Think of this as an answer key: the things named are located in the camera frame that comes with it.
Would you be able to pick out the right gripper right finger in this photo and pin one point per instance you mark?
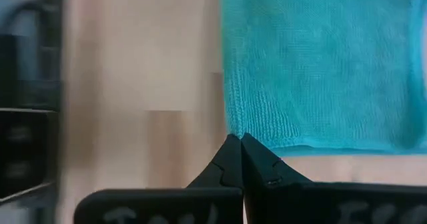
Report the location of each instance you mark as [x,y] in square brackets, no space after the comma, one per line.
[263,165]

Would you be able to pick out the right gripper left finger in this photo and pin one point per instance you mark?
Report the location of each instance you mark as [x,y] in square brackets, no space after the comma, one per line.
[227,164]

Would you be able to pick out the teal microfiber towel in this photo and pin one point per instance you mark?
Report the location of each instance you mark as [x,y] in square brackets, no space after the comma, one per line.
[317,67]

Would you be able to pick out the black metal table frame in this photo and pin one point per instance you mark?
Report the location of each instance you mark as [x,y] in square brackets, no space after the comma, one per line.
[51,50]

